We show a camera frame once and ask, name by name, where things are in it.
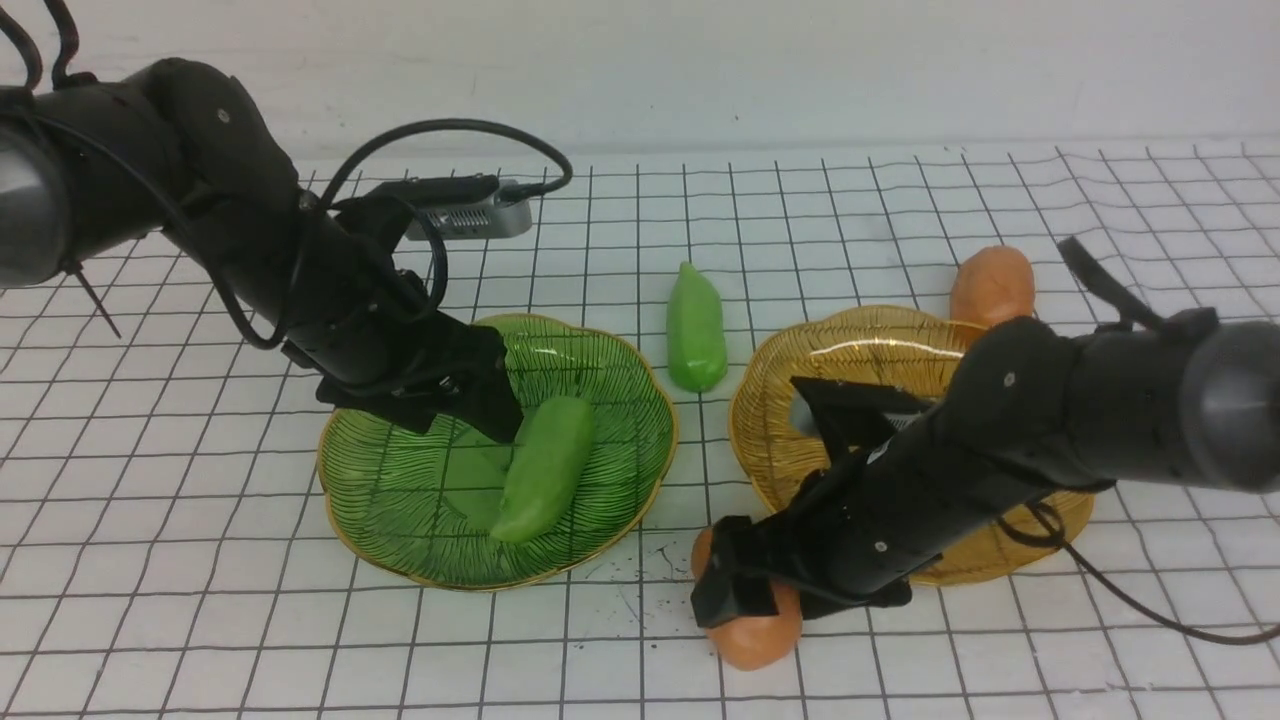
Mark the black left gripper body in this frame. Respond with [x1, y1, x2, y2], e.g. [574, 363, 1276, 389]
[283, 195, 481, 406]

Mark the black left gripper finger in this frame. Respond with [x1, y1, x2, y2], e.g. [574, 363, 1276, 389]
[316, 375, 461, 433]
[440, 325, 524, 443]

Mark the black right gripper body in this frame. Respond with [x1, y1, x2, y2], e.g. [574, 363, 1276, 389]
[790, 378, 1011, 587]

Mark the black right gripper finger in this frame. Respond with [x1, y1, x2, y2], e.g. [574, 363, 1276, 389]
[690, 515, 801, 630]
[795, 575, 913, 621]

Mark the orange potato toy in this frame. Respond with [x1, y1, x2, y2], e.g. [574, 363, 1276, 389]
[950, 246, 1036, 327]
[691, 577, 803, 673]

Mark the small green cucumber toy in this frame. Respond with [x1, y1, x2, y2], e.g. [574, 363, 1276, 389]
[666, 261, 730, 393]

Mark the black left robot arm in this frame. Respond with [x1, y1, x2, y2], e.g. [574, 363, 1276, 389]
[1, 59, 524, 441]

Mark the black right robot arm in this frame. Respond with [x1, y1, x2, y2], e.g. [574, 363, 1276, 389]
[692, 307, 1279, 629]

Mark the green glass plate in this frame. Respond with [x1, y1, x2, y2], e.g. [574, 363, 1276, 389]
[316, 314, 678, 591]

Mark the amber glass plate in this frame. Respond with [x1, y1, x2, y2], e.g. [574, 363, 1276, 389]
[727, 305, 1096, 585]

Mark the white grid tablecloth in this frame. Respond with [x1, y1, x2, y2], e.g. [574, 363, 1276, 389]
[1, 141, 1277, 719]

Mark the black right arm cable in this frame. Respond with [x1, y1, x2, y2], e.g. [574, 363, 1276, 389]
[996, 500, 1280, 646]

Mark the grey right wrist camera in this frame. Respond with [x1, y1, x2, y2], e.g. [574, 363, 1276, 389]
[788, 392, 826, 439]

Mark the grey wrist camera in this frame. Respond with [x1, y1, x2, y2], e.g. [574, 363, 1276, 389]
[378, 174, 532, 240]
[788, 392, 826, 439]

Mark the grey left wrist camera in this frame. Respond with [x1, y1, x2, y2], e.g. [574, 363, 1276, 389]
[378, 174, 532, 240]

